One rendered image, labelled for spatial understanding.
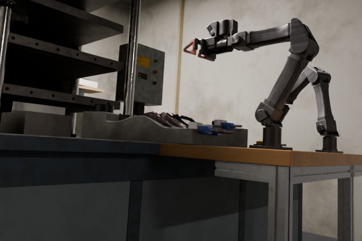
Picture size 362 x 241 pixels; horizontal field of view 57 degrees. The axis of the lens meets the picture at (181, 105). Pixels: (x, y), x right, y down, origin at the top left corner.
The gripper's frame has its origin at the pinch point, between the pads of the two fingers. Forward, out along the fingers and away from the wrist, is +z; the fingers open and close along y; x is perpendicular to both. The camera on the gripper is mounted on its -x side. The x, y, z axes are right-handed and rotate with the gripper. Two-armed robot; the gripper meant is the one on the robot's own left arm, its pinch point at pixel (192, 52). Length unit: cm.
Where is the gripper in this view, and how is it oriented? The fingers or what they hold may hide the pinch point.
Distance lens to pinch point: 146.6
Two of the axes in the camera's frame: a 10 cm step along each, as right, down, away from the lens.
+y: -6.6, -1.3, -7.4
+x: -0.4, 9.9, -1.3
